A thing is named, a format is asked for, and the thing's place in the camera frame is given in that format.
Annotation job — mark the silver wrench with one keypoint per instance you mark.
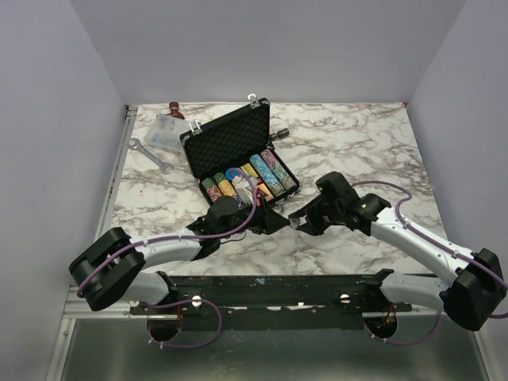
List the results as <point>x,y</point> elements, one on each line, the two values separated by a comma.
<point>136,145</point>

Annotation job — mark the clear plastic organizer box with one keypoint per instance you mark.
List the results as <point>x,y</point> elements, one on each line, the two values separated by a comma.
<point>165,133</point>

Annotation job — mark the blue round dealer button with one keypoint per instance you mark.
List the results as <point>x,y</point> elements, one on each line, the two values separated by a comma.
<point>233,172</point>

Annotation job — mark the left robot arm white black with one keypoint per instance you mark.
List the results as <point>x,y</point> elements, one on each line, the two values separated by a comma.
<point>110,269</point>

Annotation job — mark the black poker set case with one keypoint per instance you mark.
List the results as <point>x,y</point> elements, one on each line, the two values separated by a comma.
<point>228,141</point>

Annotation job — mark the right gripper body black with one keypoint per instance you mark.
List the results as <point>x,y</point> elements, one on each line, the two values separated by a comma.
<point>327,213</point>

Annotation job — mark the light blue chip stack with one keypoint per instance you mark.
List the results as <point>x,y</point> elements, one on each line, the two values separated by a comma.
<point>265,172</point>

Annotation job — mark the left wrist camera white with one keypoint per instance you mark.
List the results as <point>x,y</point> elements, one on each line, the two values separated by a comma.
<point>243,186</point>

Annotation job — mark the red playing card deck box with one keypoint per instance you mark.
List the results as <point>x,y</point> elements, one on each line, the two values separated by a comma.
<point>264,191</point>

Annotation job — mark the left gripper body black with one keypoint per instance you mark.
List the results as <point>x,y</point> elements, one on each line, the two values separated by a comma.
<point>243,215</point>

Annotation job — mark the green yellow blue chip stack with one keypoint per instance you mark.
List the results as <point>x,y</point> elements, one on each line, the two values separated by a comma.
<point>222,183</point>

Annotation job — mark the red white chip stack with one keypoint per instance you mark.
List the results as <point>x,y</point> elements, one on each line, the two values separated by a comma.
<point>213,193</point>

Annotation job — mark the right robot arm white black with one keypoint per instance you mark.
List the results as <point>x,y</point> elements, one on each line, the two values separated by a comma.
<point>468,286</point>

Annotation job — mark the black cylindrical socket tool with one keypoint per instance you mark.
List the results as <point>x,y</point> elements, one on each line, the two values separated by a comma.
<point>281,134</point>

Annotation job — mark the purple green grey chip stack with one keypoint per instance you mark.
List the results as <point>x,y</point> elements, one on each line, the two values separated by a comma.
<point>278,170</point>

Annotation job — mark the blue playing card deck box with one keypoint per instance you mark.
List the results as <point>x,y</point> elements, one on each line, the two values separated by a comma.
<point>249,170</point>

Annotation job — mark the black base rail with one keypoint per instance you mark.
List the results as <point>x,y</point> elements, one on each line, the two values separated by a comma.
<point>276,302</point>

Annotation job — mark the white blue poker chip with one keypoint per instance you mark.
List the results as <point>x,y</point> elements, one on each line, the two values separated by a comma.
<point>294,222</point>

